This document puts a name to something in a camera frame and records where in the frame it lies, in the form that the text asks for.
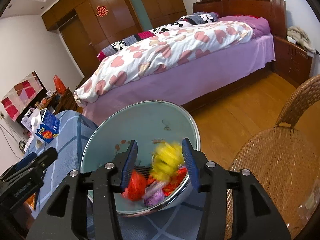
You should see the wooden nightstand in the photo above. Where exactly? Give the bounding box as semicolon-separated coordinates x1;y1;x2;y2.
272;35;314;85

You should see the black television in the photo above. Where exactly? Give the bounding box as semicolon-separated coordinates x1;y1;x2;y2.
16;70;48;130

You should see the orange red wrapper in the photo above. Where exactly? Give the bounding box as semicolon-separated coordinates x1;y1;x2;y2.
122;171;148;202

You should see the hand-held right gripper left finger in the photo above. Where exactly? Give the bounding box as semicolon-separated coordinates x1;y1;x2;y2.
26;140;138;240

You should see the wooden bed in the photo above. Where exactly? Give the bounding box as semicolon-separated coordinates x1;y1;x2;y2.
75;0;287;125

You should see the orange foil wrapper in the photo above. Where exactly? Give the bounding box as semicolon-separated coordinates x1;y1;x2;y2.
25;194;38;210

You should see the purple bed sheet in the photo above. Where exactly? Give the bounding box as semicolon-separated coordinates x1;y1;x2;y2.
82;16;275;125

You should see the purple wrapper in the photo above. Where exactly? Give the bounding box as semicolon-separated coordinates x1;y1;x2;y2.
144;180;167;207

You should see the patchwork blanket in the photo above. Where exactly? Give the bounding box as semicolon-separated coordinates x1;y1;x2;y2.
97;12;220;61

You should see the brown wooden door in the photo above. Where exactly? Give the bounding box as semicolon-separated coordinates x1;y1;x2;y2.
59;17;98;78

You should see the wicker chair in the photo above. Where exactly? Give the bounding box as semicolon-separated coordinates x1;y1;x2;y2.
225;74;320;240

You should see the red patchwork cover cloth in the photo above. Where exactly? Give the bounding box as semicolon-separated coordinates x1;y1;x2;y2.
1;71;43;122

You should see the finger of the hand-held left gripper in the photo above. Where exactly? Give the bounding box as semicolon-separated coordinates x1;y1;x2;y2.
10;152;38;172
0;147;58;180

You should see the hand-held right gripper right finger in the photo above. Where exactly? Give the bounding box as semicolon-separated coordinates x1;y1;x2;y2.
182;137;292;240

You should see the yellow wrapper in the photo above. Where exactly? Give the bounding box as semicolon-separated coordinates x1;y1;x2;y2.
150;142;187;182

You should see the white printed box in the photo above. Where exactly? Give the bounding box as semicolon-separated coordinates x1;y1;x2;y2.
21;107;42;130

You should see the beige cloth pile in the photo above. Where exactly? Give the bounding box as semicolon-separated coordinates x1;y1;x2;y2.
287;26;317;53

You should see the light green enamel basin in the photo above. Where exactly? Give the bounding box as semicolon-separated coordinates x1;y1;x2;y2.
80;100;200;217

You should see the red plastic bag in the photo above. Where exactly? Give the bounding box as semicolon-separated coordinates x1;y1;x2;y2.
53;75;67;94

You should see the blue checked tablecloth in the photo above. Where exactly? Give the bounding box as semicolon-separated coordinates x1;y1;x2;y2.
20;110;208;240

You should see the black cable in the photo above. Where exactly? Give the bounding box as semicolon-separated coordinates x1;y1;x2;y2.
0;122;28;155

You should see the brown wooden wardrobe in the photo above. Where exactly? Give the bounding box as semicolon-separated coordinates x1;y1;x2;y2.
41;0;188;53

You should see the blue milk carton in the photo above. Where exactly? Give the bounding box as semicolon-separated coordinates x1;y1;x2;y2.
31;109;61;144

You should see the white heart print duvet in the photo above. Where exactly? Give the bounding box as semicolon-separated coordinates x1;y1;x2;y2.
74;21;253;103

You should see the red snack wrapper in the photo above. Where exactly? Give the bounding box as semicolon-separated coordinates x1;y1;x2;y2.
162;167;188;195

